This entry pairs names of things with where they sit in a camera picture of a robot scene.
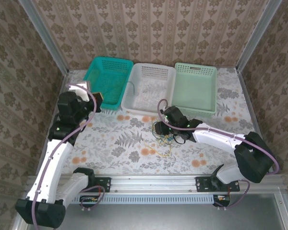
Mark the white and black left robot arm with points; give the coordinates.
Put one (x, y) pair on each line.
(52, 167)

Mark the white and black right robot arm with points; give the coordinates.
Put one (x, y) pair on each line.
(216, 136)

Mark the teal plastic basket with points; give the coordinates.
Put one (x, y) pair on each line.
(105, 72)

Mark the pale green plastic basket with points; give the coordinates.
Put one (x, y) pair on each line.
(194, 91)

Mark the white plastic basket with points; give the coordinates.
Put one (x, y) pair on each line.
(146, 95)

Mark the floral tablecloth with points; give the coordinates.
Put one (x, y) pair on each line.
(110, 163)

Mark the small black controller board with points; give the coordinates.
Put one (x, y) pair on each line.
(88, 200)

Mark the grey metal panel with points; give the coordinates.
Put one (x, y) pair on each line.
(158, 218)

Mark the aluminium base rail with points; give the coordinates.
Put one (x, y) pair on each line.
(153, 183)

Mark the aluminium frame post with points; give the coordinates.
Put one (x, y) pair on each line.
(44, 36)
(259, 31)

